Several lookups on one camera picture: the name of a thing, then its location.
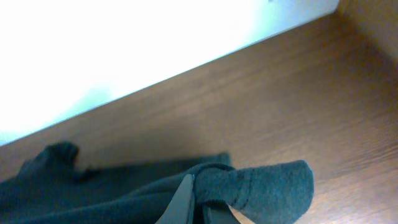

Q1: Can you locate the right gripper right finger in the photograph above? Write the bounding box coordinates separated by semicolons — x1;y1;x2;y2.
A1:
203;203;240;224

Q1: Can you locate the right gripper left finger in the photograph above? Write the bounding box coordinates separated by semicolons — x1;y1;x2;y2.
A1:
155;174;195;224

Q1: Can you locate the dark green t-shirt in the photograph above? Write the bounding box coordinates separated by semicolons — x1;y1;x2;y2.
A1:
1;142;314;223

